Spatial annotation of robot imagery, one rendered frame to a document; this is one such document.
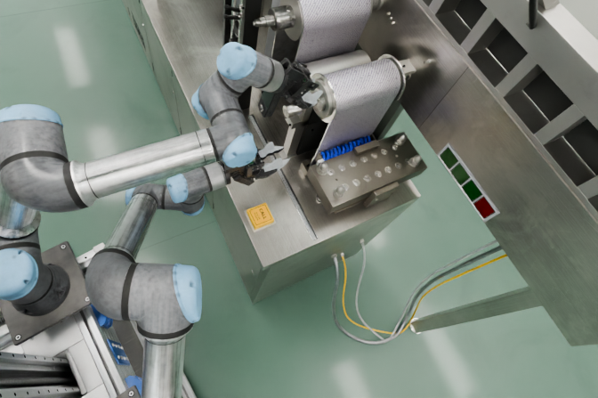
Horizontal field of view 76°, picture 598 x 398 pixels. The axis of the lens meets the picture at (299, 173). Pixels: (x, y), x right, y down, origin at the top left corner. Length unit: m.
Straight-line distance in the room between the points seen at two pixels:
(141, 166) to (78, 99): 2.00
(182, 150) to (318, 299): 1.55
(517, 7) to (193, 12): 1.29
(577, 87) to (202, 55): 1.28
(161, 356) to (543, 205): 0.97
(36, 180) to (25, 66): 2.24
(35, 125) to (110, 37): 2.23
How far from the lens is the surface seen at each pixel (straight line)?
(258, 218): 1.28
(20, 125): 0.92
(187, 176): 1.09
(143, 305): 0.85
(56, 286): 1.35
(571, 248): 1.17
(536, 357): 2.76
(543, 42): 1.04
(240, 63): 0.82
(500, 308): 1.72
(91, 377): 1.44
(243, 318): 2.14
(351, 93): 1.13
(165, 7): 1.90
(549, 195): 1.13
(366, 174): 1.32
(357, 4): 1.27
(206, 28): 1.80
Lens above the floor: 2.12
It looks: 60 degrees down
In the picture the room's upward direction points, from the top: 22 degrees clockwise
